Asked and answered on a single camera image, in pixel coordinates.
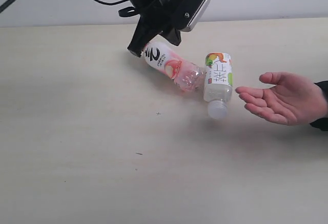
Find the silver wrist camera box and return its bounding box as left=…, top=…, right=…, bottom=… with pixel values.
left=172, top=0, right=210, bottom=32

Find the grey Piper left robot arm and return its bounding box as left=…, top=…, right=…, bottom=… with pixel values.
left=118, top=0, right=182, bottom=57

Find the pink peach drink bottle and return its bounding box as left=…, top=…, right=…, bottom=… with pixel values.
left=142, top=42, right=204, bottom=92

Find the small fruit label bottle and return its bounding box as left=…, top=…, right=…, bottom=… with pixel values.
left=203, top=52, right=233, bottom=120

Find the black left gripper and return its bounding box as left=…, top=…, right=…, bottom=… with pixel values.
left=127, top=0, right=197, bottom=57

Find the person's open hand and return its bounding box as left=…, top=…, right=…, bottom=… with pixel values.
left=235, top=72, right=314, bottom=126

